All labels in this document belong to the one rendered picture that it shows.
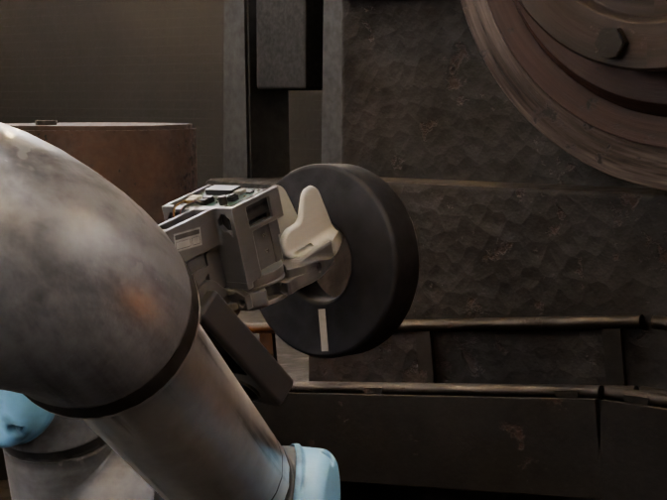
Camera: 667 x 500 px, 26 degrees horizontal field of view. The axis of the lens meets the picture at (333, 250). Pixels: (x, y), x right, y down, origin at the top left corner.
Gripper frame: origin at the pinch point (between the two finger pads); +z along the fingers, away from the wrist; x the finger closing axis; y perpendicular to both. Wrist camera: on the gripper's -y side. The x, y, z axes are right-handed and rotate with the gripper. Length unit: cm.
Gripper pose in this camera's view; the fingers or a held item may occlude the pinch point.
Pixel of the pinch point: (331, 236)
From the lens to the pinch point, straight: 115.4
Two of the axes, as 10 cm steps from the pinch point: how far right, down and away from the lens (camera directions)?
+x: -7.8, -0.5, 6.3
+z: 6.0, -3.4, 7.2
